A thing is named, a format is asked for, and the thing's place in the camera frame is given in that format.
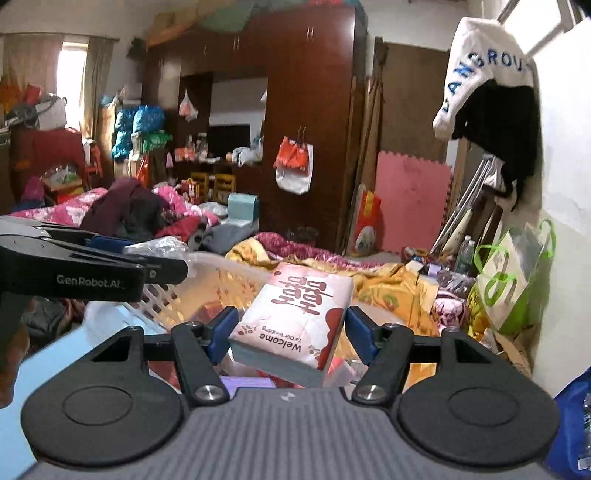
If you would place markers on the pink white tissue pack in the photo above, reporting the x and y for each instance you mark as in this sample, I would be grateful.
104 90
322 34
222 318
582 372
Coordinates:
295 318

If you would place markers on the blue bag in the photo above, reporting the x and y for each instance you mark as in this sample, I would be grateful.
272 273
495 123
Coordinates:
570 424

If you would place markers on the pink floral blanket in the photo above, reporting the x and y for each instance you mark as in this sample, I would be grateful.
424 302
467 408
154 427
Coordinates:
64 210

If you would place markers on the clear plastic bag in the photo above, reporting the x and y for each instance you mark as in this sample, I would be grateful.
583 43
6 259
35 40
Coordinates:
159 247

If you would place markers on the red white printed bag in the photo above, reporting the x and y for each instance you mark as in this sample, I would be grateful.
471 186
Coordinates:
367 221

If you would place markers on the pink foam mat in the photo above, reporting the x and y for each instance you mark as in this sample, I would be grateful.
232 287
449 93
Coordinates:
411 203

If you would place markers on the black television screen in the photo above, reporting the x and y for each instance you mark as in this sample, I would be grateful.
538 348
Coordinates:
228 138

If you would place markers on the clear water bottle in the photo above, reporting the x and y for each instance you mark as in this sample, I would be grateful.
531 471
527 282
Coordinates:
464 256

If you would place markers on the white garment with blue letters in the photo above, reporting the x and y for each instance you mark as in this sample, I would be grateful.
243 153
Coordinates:
480 64

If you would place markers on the blue plastic bags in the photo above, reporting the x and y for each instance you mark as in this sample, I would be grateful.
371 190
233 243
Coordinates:
138 129

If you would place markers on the brown wooden door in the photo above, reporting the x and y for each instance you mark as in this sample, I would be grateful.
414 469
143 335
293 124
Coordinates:
415 97

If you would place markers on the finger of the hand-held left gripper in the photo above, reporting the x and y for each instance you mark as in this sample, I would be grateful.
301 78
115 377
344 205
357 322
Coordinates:
108 242
166 272

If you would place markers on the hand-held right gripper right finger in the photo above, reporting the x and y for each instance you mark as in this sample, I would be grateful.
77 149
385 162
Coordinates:
361 333

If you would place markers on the teal box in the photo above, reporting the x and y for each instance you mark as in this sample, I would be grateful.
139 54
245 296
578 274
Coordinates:
244 207

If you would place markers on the white hanging plastic bag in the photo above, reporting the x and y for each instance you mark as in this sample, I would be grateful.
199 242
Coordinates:
188 107

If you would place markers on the metal folding rack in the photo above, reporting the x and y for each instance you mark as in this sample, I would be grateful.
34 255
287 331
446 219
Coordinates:
466 203

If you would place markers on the brown wooden wardrobe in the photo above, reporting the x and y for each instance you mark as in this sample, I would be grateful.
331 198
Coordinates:
304 115

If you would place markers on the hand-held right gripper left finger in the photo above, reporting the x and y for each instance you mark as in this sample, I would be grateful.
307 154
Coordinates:
224 333

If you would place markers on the dark maroon clothing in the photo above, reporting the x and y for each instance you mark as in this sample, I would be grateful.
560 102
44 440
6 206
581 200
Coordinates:
124 207

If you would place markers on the green white tote bag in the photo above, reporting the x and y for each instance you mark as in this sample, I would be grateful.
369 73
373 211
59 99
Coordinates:
508 286

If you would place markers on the beige window curtain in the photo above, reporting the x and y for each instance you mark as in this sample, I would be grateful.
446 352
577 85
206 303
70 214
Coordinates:
99 78

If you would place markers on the orange white tote bag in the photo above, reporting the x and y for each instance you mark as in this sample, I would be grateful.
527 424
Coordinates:
294 161

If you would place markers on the white plastic basket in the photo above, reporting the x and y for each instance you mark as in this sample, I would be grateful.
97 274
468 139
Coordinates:
159 297

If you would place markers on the red cabinet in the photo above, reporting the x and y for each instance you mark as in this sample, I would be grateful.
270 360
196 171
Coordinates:
41 152

